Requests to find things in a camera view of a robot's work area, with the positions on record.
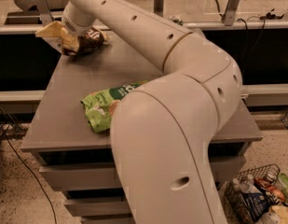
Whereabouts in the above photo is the blue snack bag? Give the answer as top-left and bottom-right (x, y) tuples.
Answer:
(242, 193), (270, 221)

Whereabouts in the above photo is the metal bracket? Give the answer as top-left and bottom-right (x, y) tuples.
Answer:
(222, 0), (240, 26)
(153, 0), (164, 16)
(34, 0), (54, 26)

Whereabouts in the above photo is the clear plastic water bottle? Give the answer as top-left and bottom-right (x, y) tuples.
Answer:
(232, 175), (260, 194)

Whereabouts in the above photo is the grey drawer cabinet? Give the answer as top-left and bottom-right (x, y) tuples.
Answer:
(22, 38), (262, 213)

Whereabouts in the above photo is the left metal bracket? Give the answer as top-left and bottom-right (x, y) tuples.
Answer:
(34, 0), (54, 26)

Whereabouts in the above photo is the green package in basket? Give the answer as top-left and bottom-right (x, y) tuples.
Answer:
(275, 173), (288, 199)

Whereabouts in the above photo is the grey drawer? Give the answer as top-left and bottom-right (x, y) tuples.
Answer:
(39, 156), (246, 191)
(63, 189), (225, 217)
(80, 214), (136, 224)

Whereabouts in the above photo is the green soda can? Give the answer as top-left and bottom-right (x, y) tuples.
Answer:
(169, 16), (184, 26)

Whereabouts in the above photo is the middle metal bracket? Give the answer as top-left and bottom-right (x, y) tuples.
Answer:
(153, 0), (164, 16)

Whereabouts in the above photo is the wire basket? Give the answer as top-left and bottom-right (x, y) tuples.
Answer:
(225, 164), (288, 224)

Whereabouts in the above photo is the right metal bracket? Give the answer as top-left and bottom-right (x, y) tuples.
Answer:
(222, 0), (240, 26)

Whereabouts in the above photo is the brown sea salt chip bag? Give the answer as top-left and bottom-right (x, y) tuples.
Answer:
(35, 21), (110, 56)

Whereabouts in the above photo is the black floor cable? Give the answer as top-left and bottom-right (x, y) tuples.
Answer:
(0, 105), (58, 224)

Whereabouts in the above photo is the red snack package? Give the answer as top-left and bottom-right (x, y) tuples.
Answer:
(254, 177), (285, 202)

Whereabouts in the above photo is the top grey drawer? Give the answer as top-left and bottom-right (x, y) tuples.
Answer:
(39, 156), (246, 191)

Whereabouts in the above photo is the middle grey drawer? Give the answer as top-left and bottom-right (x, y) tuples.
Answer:
(63, 189), (225, 217)

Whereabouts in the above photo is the bottom grey drawer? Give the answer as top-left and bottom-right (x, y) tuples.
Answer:
(80, 214), (136, 224)

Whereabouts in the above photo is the green rice chip bag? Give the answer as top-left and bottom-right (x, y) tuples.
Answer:
(81, 80), (146, 133)

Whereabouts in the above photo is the yellow bag in basket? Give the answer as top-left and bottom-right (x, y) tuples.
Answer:
(256, 205), (288, 224)

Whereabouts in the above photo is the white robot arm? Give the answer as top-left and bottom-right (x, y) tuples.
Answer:
(62, 0), (242, 224)

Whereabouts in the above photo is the black cable on rail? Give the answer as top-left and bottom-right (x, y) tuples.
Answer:
(212, 0), (279, 86)

